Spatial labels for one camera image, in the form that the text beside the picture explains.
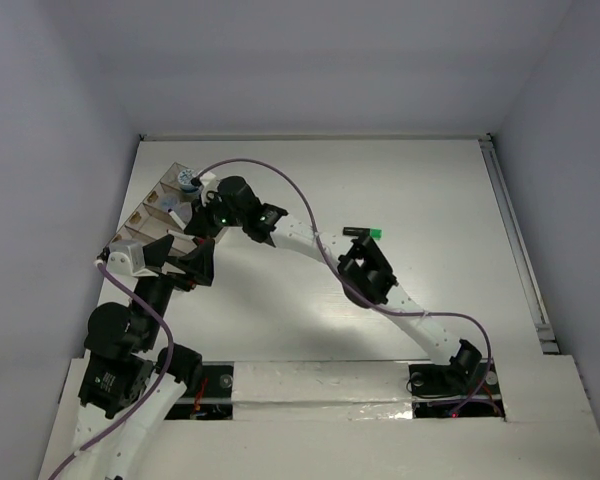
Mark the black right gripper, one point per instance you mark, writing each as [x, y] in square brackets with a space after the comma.
[199, 224]

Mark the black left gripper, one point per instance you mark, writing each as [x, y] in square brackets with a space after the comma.
[199, 265]

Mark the black-capped white marker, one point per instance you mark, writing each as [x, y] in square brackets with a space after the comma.
[177, 219]

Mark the blue-lidded cleaning gel jar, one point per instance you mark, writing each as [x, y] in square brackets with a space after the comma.
[187, 181]

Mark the clear jar of paper clips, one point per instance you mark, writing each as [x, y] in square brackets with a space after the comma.
[168, 202]

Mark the green-capped black highlighter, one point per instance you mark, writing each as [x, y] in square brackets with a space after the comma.
[362, 231]

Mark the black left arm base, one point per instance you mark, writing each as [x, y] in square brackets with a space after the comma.
[213, 399]

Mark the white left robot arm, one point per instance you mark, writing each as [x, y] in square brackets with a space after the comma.
[136, 372]

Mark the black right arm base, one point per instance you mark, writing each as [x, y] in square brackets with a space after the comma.
[436, 396]

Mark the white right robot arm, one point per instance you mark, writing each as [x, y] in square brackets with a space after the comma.
[367, 278]

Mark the clear three-bin organizer tray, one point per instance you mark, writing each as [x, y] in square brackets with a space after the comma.
[147, 223]

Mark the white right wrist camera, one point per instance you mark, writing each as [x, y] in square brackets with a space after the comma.
[205, 185]

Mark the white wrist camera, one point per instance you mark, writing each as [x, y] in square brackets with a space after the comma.
[205, 185]
[125, 258]

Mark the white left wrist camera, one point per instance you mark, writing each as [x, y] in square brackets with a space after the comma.
[125, 258]

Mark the metal rail on table edge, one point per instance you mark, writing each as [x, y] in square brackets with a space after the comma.
[544, 329]

